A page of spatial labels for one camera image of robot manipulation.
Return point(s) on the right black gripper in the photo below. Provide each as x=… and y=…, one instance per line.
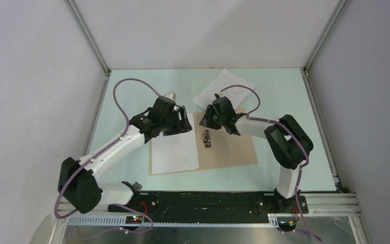
x=206, y=121

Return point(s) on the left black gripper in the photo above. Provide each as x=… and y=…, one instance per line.
x=182, y=125

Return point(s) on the metal folder clip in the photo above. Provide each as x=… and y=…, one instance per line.
x=206, y=138

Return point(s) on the brown cardboard folder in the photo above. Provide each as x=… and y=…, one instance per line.
x=226, y=150

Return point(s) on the printed white paper sheet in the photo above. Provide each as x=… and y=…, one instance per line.
x=228, y=84

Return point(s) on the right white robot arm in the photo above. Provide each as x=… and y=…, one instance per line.
x=289, y=143

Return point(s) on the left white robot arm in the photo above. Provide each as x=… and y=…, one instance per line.
x=78, y=180

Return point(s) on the left circuit board with LEDs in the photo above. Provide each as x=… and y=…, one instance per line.
x=134, y=219

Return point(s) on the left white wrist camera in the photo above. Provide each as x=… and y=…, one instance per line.
x=170, y=95

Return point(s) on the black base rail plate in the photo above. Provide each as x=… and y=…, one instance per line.
x=214, y=207

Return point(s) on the right circuit board with wires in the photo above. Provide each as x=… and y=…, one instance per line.
x=286, y=225

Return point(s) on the aluminium frame rail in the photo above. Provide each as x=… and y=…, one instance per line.
x=332, y=205

